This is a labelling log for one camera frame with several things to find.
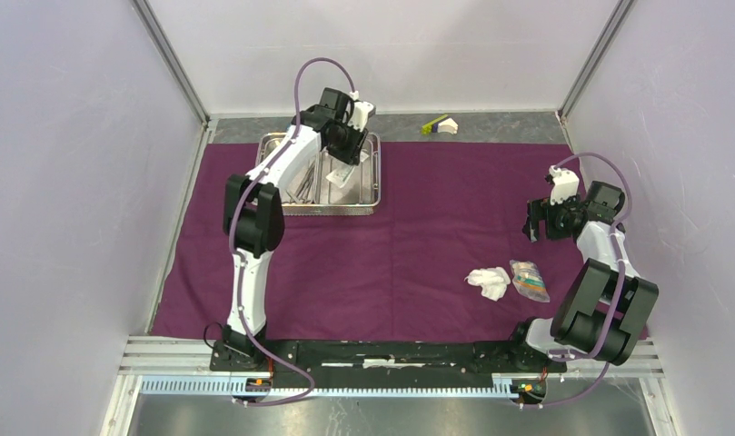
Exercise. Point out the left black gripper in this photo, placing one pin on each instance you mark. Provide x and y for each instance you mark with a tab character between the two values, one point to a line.
352	155

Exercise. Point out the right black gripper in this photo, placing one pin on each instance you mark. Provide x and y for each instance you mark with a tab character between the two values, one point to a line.
541	209

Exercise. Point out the white suture packet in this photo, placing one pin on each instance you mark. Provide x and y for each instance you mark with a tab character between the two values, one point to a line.
341	173

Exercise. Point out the steel surgical tray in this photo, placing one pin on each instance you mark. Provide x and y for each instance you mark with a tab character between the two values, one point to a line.
355	192

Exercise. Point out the clear bag of supplies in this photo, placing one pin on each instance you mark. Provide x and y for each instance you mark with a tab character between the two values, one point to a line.
528	281

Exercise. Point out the white gauze wad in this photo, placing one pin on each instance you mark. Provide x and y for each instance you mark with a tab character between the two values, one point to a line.
492	281

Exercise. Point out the purple cloth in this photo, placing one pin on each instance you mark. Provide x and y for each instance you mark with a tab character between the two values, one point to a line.
399	274

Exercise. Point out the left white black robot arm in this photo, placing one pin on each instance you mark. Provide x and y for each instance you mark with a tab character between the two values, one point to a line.
253	207

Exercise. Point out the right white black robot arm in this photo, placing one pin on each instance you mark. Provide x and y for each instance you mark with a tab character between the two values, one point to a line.
608	304

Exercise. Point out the steel surgical instruments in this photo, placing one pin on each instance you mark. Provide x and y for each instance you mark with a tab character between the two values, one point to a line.
301	190

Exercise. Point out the green white toy block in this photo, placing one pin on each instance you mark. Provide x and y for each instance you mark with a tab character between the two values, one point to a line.
442	124

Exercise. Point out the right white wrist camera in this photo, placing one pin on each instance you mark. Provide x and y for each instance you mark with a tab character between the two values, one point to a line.
564	184

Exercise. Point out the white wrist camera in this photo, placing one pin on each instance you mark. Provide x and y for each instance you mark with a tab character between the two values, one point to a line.
361	113
564	184

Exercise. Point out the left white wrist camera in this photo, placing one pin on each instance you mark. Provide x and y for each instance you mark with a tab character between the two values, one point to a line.
361	113

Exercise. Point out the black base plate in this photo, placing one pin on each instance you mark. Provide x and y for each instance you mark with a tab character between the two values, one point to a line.
285	355

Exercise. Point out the blue toothed cable rail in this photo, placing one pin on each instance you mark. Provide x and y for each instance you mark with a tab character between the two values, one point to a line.
239	386

